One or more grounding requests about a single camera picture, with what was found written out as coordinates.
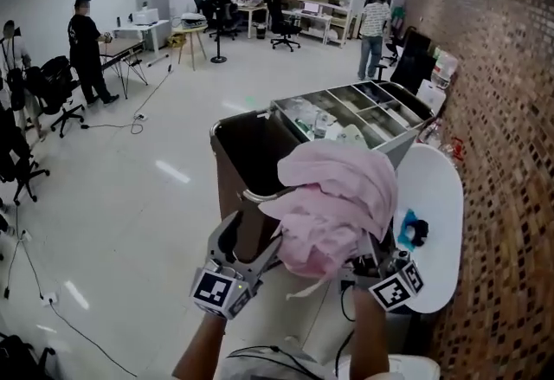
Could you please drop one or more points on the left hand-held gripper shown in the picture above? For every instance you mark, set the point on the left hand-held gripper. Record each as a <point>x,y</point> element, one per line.
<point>216,288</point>

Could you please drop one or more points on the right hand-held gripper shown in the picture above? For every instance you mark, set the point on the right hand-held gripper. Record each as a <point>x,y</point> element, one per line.
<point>396,289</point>

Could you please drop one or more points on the pink clothing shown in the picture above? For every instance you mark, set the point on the pink clothing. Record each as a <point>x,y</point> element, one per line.
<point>342,196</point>

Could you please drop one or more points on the brown metal-framed laundry cart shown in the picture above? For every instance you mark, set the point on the brown metal-framed laundry cart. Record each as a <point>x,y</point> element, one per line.
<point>246,153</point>

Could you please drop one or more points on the person's right forearm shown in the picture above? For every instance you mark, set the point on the person's right forearm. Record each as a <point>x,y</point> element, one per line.
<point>368,335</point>

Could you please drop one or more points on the person's left forearm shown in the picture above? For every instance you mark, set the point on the person's left forearm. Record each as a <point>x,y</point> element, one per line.
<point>201,348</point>

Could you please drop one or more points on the blue and black cloth bundle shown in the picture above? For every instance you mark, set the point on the blue and black cloth bundle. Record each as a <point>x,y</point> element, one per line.
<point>415,227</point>

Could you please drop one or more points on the white round table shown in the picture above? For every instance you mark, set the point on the white round table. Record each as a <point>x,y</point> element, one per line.
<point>433,192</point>

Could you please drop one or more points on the person's white shirt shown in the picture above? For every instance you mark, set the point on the person's white shirt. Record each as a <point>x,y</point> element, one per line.
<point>277,367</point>

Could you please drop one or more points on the clear plastic packets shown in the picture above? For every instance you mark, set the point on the clear plastic packets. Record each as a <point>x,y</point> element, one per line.
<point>313,120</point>

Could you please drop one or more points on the white paper bag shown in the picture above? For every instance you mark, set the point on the white paper bag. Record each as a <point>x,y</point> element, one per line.
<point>432,97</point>

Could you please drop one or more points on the white power strip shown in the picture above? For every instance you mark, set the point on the white power strip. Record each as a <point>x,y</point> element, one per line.
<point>140,116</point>
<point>49,298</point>

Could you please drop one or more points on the black panel chair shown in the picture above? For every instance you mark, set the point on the black panel chair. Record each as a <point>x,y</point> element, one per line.
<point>413,60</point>

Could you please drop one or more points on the large clear water bottle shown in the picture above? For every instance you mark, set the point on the large clear water bottle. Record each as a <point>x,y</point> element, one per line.
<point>446,66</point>

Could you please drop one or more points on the black waste bin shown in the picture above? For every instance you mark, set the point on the black waste bin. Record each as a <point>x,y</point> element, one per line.
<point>260,30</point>

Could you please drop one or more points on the small round wooden table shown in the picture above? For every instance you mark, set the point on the small round wooden table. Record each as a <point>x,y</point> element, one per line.
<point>190,33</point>

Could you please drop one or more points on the black office chair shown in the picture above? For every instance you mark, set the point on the black office chair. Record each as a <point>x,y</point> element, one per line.
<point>13,153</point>
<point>54,84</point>
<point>208,12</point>
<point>279,21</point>

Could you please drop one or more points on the wooden folding table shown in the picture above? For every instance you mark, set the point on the wooden folding table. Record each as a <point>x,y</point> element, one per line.
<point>121,50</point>

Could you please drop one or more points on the white box stack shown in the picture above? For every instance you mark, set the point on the white box stack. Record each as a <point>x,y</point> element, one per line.
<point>192,19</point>

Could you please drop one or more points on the black floor stand pole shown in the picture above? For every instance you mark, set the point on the black floor stand pole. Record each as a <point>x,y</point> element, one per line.
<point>219,14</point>

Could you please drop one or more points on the white desk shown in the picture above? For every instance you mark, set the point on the white desk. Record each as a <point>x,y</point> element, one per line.
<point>147,28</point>

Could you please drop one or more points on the open laptop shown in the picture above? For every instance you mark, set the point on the open laptop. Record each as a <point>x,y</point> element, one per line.
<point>311,8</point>

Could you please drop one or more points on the white printer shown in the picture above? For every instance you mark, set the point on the white printer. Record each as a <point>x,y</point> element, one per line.
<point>145,16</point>

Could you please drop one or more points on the red items by wall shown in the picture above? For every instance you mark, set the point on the red items by wall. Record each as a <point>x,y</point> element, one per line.
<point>454,148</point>

